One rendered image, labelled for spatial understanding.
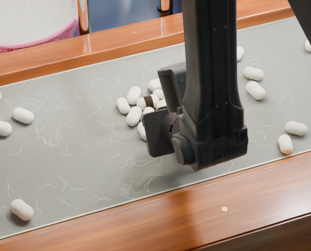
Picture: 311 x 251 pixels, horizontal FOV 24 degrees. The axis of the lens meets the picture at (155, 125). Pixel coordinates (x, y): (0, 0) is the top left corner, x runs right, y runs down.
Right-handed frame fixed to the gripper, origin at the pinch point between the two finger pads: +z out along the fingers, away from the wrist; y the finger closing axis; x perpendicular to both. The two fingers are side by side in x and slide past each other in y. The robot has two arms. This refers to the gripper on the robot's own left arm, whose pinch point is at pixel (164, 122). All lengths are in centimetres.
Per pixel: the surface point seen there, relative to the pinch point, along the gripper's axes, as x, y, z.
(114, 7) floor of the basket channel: -19.6, -2.9, 35.5
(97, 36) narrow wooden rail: -15.0, 5.0, 16.2
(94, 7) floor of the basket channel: -20.5, 0.9, 36.6
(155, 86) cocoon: -5.2, -1.1, 5.9
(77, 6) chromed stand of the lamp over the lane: -20.7, 7.5, 14.2
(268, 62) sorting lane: -4.8, -22.1, 8.0
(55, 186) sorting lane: 5.0, 19.0, -3.4
